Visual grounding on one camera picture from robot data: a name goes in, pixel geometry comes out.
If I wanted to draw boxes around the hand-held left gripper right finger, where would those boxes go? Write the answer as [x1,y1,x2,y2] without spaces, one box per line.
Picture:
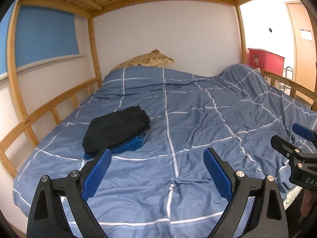
[203,147,289,238]

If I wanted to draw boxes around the blue window blind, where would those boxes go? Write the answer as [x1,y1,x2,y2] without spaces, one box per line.
[0,4,81,76]

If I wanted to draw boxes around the white patterned bed sheet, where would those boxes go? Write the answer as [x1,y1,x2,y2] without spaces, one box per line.
[282,187,304,210]

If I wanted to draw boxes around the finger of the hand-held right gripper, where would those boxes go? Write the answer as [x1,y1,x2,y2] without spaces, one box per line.
[270,134,308,162]
[292,123,317,143]

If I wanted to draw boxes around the black metal rack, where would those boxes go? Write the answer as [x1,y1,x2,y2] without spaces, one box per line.
[279,66,294,93]

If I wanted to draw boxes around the blue checked blanket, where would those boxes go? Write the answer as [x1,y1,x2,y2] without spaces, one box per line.
[12,64,317,238]

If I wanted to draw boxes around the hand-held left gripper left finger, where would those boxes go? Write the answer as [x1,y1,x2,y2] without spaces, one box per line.
[26,148,112,238]

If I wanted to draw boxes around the blue folded garment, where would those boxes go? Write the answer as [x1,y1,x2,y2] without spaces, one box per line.
[83,132,146,159]

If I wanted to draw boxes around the brown patterned pillow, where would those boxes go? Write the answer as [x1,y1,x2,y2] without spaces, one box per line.
[110,49,175,72]

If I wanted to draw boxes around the person's right hand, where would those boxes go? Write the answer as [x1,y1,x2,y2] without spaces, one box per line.
[300,193,313,216]

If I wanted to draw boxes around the black pants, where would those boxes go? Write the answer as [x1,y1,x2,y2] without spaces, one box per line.
[82,105,151,155]

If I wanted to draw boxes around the red storage bin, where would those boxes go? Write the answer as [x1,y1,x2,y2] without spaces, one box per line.
[247,48,286,76]

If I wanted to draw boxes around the wooden bunk bed frame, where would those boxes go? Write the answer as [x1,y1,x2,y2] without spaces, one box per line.
[0,0,317,231]

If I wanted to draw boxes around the wooden door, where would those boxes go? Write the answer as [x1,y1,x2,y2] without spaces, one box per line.
[286,2,317,105]

